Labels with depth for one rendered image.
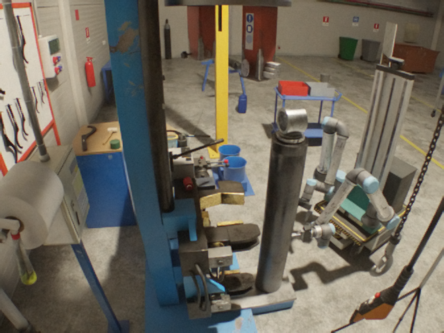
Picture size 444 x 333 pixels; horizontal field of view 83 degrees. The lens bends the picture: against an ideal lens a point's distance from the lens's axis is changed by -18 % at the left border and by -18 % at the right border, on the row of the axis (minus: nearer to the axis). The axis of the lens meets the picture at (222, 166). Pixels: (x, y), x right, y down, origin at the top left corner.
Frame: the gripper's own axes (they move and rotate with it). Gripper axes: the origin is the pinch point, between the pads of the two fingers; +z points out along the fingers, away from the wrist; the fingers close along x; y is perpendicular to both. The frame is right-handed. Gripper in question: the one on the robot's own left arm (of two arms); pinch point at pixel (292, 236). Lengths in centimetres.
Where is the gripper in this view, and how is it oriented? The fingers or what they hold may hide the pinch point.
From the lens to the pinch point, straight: 220.8
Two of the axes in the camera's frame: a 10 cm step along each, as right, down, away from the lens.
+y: 1.7, 5.1, -8.4
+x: 0.0, 8.5, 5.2
